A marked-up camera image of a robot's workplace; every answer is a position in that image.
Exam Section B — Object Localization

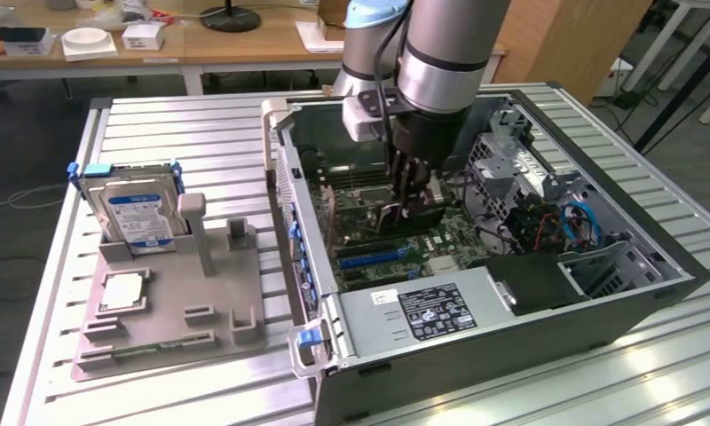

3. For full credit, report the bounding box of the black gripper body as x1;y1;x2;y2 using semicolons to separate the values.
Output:
389;106;470;168

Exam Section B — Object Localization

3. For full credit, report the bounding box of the metal drive cage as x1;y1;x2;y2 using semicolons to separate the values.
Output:
464;108;582;224

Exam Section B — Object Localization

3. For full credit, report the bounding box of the green motherboard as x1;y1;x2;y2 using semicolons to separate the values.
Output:
306;162;493;290

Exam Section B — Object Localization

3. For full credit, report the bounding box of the blue expansion slot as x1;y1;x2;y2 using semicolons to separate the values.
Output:
337;248;413;270

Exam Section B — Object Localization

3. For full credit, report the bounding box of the white paper stack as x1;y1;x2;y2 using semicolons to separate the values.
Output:
294;20;346;54

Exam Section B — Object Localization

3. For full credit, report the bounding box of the grey power supply unit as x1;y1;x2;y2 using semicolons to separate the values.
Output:
336;265;520;359

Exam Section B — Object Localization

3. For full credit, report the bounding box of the wooden cabinet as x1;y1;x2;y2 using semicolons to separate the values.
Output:
490;0;653;107

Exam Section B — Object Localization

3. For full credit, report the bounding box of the brown cardboard box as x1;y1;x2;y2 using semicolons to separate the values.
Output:
317;0;352;29

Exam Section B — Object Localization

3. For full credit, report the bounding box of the wooden desk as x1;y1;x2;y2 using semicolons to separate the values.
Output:
0;0;508;83

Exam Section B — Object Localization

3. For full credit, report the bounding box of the blue case latch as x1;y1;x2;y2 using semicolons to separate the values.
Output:
294;327;324;352

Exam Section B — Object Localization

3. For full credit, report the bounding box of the black lamp base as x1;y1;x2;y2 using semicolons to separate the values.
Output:
198;0;262;33

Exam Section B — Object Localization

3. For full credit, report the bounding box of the black slanted pole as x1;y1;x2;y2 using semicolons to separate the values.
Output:
632;43;710;154

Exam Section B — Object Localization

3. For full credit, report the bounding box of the hard disk in blue caddy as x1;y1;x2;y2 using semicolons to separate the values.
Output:
66;159;185;257

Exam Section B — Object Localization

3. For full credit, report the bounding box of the grey parts rack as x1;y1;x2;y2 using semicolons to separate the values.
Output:
69;191;268;383

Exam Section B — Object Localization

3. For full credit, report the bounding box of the black open PC case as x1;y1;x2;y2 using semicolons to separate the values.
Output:
260;84;710;423

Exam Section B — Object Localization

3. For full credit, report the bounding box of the small white box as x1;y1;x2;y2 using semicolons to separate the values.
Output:
121;23;168;51

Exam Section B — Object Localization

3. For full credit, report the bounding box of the silver CPU chip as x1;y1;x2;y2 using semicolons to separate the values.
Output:
100;273;146;310

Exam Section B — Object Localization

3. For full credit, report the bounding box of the green loose RAM stick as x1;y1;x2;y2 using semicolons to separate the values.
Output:
109;339;209;357

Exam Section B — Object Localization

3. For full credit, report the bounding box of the white round part on box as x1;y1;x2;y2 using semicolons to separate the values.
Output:
60;28;121;63

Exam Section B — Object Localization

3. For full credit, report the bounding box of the white box with black lid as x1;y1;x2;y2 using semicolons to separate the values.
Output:
0;26;56;58

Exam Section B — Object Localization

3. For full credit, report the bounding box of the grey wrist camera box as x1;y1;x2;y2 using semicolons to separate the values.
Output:
341;88;416;144

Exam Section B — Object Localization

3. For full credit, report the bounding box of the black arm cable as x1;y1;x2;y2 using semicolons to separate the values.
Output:
372;0;414;148

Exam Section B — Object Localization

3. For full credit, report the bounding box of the blue wire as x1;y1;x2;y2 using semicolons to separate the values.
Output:
558;200;606;250

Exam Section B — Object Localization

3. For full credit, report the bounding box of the white table frame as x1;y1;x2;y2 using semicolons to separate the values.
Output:
620;0;710;126

